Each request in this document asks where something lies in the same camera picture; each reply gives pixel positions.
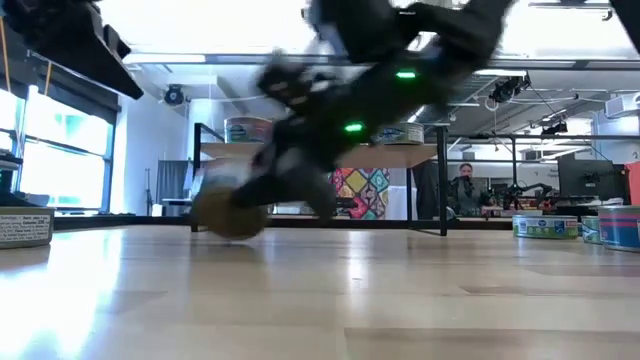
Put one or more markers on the black background robot arm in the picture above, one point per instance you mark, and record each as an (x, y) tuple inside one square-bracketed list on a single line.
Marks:
[(525, 192)]

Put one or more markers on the wooden shelf black metal legs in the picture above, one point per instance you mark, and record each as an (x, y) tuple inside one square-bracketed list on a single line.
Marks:
[(390, 156)]

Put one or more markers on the white round pillar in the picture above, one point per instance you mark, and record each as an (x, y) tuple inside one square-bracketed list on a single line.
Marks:
[(202, 112)]

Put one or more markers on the orange panel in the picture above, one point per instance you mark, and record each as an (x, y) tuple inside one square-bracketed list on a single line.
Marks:
[(633, 182)]

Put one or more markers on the green-labelled seafood can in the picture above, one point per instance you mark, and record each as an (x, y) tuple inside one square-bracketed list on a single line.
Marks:
[(545, 227)]

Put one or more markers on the grey overhead frame beam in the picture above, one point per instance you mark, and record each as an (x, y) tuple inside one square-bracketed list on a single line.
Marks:
[(200, 59)]

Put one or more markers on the black hanging cloth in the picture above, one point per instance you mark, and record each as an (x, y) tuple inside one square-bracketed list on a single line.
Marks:
[(426, 190)]

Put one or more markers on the person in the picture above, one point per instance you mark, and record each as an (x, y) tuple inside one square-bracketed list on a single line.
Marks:
[(467, 192)]

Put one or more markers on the pull-tab blue-labelled seafood can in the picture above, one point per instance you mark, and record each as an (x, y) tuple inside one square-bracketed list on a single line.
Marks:
[(400, 134)]

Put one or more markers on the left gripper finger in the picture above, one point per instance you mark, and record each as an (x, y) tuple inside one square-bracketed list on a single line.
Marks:
[(90, 65)]

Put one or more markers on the black metal table frame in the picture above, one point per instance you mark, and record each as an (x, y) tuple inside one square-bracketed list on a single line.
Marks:
[(125, 222)]

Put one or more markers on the large window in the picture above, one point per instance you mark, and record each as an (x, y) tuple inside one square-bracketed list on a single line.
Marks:
[(65, 165)]

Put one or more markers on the blue pink-striped salmon can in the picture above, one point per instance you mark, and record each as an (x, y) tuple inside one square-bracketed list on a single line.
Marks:
[(622, 230), (247, 131)]

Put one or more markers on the silver-lidded seafood can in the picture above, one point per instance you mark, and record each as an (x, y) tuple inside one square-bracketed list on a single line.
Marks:
[(25, 230)]

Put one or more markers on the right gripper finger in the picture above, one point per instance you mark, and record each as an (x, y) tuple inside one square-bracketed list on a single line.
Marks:
[(265, 192), (320, 197)]

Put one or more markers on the gold-lidded seafood can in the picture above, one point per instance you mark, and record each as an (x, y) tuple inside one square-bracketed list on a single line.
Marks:
[(590, 230), (230, 215)]

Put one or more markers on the white ceiling unit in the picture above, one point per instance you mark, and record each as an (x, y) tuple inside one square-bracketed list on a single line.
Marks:
[(622, 105)]

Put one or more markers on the black background rig frame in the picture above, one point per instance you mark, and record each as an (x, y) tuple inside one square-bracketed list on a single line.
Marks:
[(514, 170)]

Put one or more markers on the black ceiling camera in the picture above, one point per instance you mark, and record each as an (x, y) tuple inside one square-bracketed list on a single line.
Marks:
[(507, 90)]

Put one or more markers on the black monitor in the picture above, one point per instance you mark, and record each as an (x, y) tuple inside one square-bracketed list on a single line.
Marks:
[(590, 177)]

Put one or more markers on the colourful patchwork quilt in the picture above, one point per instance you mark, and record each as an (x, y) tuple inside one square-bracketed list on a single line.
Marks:
[(365, 192)]

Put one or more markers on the black ceiling lamp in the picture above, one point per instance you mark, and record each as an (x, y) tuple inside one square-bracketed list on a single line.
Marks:
[(174, 95)]

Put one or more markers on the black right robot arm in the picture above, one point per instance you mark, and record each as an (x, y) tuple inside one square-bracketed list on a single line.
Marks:
[(440, 30)]

